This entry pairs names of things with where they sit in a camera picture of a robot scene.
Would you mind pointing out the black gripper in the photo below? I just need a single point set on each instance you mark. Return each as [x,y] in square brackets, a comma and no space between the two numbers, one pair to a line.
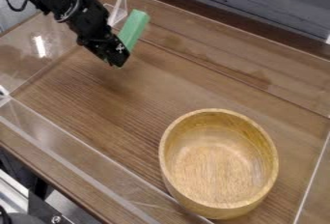
[87,21]

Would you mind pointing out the green rectangular block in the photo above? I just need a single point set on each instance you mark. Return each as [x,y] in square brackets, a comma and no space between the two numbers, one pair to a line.
[132,29]

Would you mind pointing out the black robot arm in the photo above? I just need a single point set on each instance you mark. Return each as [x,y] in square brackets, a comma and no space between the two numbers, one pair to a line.
[59,8]

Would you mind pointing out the brown wooden bowl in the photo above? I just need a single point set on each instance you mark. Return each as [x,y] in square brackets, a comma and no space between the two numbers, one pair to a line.
[219,163]

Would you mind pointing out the clear acrylic corner bracket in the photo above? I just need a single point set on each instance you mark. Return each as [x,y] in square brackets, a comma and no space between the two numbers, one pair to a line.
[117,12]

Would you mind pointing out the clear acrylic tray wall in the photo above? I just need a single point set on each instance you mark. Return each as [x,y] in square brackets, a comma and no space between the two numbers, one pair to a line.
[83,123]

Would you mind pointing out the black metal table bracket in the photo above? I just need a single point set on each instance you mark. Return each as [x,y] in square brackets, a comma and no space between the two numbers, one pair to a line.
[57,210]

